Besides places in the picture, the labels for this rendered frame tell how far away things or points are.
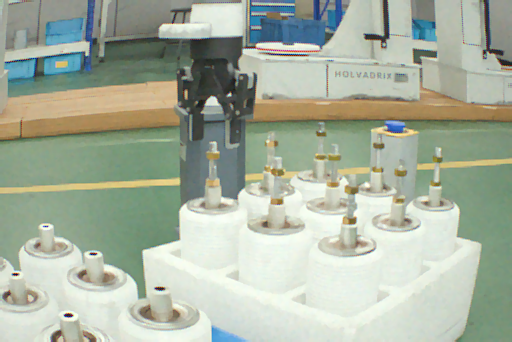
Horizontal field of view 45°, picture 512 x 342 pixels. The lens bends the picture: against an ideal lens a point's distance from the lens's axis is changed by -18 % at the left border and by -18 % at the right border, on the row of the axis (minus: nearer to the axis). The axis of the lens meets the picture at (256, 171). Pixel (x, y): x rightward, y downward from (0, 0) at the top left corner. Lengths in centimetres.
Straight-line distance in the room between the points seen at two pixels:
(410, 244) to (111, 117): 212
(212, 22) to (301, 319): 40
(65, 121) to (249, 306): 209
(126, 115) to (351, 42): 115
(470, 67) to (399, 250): 279
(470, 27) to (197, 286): 288
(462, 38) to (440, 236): 265
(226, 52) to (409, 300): 41
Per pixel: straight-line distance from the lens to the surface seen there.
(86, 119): 292
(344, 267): 84
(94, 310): 74
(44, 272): 83
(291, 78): 314
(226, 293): 94
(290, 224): 96
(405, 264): 95
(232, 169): 153
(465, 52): 365
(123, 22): 934
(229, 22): 96
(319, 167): 118
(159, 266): 104
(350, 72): 324
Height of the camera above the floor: 55
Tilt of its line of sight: 14 degrees down
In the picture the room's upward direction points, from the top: 1 degrees clockwise
